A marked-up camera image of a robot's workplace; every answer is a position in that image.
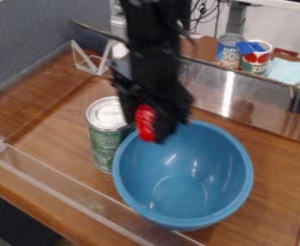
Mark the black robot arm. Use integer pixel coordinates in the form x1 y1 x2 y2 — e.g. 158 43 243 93
111 0 194 143

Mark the light blue cloth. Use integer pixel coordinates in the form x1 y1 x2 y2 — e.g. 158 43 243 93
267 58 300 85

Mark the clear acrylic bracket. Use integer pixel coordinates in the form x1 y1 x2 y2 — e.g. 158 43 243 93
71 41 114 76

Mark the blue soup can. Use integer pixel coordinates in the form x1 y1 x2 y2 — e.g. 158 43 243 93
217 34 245 69

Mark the blue bowl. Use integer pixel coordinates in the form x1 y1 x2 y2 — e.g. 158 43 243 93
114 121 254 231

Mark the clear acrylic front barrier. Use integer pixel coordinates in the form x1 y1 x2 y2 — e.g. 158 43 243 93
0 137 206 246

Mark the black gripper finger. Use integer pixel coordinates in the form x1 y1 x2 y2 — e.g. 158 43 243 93
118 91 142 124
153 99 195 144

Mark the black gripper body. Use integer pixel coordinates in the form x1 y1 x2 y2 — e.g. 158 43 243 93
108 41 197 111

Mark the clear acrylic back barrier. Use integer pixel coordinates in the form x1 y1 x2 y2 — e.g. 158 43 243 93
70 18 300 119

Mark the clear acrylic barrier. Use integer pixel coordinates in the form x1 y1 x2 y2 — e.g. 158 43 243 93
0 137 206 246
70 18 300 119

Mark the red toy strawberry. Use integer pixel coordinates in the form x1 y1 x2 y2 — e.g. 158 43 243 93
137 104 157 141

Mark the green tin can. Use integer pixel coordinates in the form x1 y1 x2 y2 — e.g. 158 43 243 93
86 96 134 173

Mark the red white tomato can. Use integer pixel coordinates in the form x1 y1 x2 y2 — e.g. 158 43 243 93
241 39 273 76

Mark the blue plastic clip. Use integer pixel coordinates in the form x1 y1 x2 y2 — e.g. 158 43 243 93
235 41 266 55

